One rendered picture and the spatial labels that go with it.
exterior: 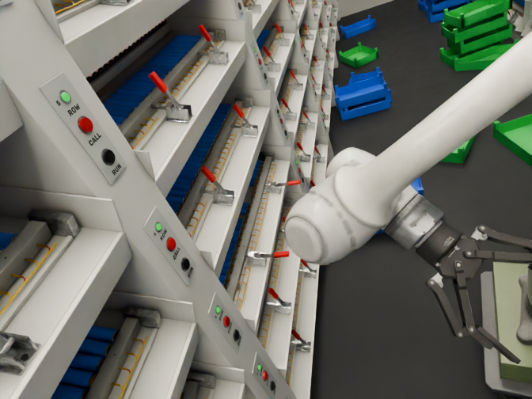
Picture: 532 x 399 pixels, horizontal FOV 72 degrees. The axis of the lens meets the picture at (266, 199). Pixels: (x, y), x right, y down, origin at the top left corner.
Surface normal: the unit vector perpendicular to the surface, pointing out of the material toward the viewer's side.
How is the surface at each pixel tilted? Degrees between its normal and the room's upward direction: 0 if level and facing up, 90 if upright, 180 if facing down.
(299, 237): 74
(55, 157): 90
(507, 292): 2
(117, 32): 111
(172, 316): 90
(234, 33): 90
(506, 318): 2
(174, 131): 21
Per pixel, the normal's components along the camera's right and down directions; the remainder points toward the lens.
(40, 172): -0.16, 0.64
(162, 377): 0.01, -0.76
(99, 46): 0.99, 0.11
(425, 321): -0.34, -0.75
